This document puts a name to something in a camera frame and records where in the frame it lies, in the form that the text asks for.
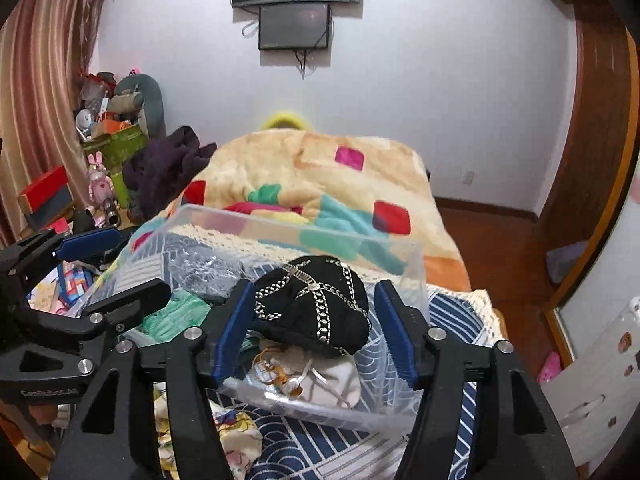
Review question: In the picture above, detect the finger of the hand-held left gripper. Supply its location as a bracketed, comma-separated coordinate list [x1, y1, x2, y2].
[0, 277, 173, 383]
[0, 227, 126, 281]

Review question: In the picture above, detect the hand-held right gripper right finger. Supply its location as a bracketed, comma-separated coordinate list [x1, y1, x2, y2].
[373, 279, 583, 480]

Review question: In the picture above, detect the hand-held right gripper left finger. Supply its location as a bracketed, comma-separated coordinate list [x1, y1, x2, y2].
[47, 279, 258, 480]

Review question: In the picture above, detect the black cap with silver chains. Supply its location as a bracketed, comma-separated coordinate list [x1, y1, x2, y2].
[248, 255, 372, 357]

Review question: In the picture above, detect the clear plastic storage box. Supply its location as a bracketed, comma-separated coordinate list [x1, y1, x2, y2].
[117, 203, 431, 433]

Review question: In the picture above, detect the silver metal cylinder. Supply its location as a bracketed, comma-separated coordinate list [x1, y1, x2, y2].
[102, 198, 124, 227]

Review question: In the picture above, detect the green knitted cloth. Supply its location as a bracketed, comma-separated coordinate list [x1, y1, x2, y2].
[141, 292, 215, 346]

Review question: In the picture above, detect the plastic wrapped grey cloth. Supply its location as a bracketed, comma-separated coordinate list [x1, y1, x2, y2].
[164, 254, 253, 303]

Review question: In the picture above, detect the pink bunny toy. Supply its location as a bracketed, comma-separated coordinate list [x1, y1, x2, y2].
[87, 152, 117, 207]

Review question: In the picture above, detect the red box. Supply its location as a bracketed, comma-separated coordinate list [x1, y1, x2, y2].
[17, 165, 77, 214]

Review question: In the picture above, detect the dark purple cloth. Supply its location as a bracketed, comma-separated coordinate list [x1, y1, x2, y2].
[122, 125, 219, 222]

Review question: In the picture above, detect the cartoon printed cloth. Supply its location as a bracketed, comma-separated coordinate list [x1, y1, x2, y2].
[152, 384, 264, 480]

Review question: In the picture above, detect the green cardboard box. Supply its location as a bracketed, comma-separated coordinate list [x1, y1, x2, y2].
[82, 125, 149, 172]

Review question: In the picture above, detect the blue wave pattern sheet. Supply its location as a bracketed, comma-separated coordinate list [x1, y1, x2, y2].
[200, 287, 502, 480]

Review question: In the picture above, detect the grey green plush toy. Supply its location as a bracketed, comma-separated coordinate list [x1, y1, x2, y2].
[116, 74, 166, 139]

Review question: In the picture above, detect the pink slipper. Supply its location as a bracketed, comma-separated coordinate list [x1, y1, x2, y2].
[537, 351, 564, 386]

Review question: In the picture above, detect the striped pink curtain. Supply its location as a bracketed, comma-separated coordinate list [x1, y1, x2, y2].
[0, 0, 115, 247]

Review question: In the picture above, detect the colourful patchwork fleece blanket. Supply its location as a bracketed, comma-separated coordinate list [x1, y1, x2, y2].
[127, 127, 473, 293]

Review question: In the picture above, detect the white bag with stickers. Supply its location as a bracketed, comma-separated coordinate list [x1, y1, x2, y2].
[541, 305, 640, 467]

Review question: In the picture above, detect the yellow round object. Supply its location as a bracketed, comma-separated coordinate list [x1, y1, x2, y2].
[263, 111, 312, 131]

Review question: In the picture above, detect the brown wooden wardrobe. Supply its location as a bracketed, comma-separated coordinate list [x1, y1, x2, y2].
[507, 0, 640, 367]

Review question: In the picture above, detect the beige drawstring pouch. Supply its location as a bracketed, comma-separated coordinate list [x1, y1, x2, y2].
[250, 344, 363, 409]

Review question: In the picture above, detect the small black wall monitor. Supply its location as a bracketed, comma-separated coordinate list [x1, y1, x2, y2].
[258, 2, 332, 52]

